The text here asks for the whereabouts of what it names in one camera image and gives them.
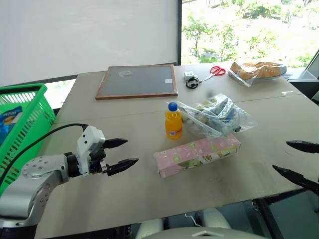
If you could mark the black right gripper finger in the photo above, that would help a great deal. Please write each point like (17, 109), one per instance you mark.
(297, 178)
(305, 146)

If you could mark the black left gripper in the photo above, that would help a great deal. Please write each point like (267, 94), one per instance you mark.
(97, 159)

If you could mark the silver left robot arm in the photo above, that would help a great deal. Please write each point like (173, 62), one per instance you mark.
(37, 171)

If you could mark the green plastic basket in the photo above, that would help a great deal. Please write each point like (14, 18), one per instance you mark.
(37, 117)

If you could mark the clear plastic bag of items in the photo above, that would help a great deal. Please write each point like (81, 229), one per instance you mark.
(211, 117)

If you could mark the black table leg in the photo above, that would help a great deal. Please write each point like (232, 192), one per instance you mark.
(270, 219)

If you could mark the orange juice bottle blue cap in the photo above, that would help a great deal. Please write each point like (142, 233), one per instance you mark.
(173, 124)

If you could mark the black chair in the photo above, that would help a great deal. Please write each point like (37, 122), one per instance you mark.
(306, 82)

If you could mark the wood framed chalkboard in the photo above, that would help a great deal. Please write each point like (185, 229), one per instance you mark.
(137, 82)

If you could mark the pink tissue box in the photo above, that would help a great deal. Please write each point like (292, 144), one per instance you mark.
(194, 154)

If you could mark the tan canvas shoe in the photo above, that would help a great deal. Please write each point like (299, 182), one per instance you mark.
(271, 69)
(245, 72)

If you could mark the clear plastic shoe bag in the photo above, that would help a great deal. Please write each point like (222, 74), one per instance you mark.
(240, 79)

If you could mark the white cube charger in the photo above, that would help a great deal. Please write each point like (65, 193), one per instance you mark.
(188, 74)

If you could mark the grey rounded shape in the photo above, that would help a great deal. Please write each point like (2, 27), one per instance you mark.
(202, 232)

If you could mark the blue chip bag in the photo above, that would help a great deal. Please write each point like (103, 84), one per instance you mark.
(10, 119)

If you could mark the white roller blind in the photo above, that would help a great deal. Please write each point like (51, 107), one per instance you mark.
(87, 35)

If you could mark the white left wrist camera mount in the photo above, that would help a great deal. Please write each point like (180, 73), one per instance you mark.
(91, 139)

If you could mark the dark window frame post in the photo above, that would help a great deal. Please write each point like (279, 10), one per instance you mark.
(178, 32)

